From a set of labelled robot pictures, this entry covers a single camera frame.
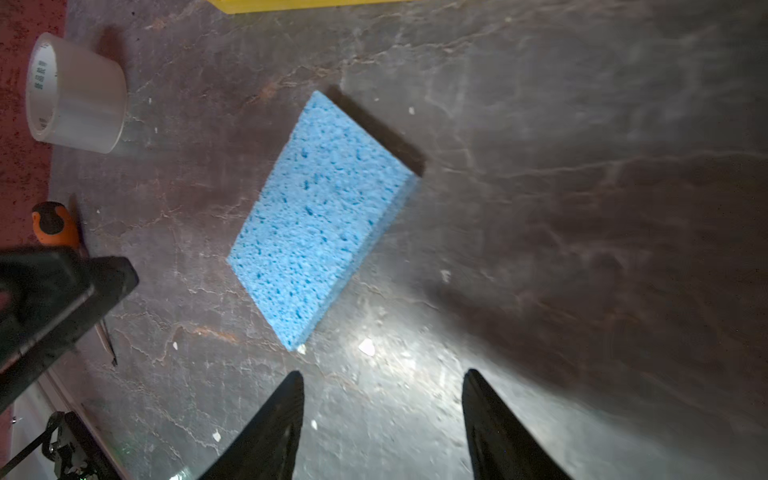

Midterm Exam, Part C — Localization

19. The blue sponge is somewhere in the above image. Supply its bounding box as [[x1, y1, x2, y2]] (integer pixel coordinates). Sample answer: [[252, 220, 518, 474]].
[[227, 91, 420, 351]]

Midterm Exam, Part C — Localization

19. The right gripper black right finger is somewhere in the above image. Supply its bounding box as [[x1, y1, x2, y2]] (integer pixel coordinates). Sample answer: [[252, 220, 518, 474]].
[[462, 369, 569, 479]]

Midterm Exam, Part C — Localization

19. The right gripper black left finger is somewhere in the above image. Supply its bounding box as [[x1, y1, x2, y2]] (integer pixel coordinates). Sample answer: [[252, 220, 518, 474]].
[[201, 371, 305, 480]]

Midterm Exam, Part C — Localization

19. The yellow pink blue shelf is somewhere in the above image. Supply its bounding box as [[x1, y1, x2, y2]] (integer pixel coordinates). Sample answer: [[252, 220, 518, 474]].
[[209, 0, 408, 14]]

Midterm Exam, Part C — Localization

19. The clear tape roll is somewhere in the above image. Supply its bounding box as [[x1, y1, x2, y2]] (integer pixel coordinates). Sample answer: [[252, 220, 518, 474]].
[[25, 33, 127, 154]]

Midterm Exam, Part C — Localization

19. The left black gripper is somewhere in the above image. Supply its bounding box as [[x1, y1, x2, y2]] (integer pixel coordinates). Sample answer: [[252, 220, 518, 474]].
[[1, 247, 139, 410]]

